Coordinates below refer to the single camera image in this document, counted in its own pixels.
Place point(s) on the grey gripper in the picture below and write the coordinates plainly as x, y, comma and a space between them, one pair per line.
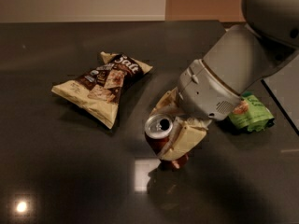
206, 92

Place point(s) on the red coke can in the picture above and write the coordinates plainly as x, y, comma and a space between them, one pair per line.
157, 133

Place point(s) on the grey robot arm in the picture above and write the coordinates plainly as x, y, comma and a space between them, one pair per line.
267, 42

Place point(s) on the green snack bag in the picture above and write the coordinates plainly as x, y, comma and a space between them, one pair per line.
251, 115

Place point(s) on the beige brown chip bag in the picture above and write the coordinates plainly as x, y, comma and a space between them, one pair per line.
99, 90

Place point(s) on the grey side table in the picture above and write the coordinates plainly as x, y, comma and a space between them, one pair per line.
283, 87

